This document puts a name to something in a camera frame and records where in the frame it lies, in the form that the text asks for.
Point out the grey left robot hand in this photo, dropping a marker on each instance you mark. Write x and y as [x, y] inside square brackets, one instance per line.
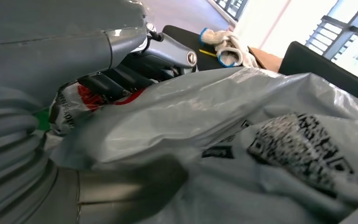
[58, 40]

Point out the grey red printed plastic package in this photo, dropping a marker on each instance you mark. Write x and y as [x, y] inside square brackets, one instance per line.
[197, 117]

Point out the brown cardboard box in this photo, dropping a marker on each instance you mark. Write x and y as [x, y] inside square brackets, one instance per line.
[268, 60]

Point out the black carrying case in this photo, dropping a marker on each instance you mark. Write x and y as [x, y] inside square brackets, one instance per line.
[182, 38]

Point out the white glove blue cuff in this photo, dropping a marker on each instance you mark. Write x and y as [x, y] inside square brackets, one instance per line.
[231, 57]
[219, 35]

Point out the black laptop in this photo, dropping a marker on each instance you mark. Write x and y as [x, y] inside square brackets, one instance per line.
[321, 74]

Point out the window with dark frame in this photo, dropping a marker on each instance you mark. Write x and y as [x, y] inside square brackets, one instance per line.
[231, 7]
[349, 31]

